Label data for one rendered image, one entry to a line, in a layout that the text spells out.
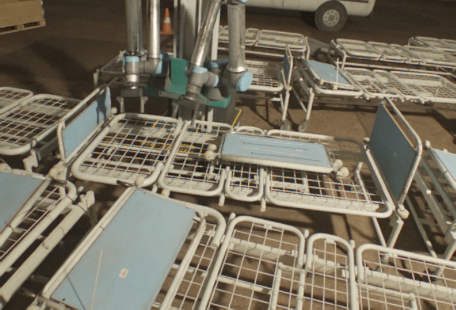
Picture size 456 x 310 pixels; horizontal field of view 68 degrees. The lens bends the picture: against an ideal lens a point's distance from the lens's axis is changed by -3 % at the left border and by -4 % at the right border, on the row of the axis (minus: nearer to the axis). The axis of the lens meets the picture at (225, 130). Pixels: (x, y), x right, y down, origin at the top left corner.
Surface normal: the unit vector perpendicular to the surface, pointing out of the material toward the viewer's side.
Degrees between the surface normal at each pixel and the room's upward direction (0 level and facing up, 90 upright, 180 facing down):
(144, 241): 7
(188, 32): 90
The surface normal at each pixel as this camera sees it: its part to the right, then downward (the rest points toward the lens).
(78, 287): 0.20, -0.85
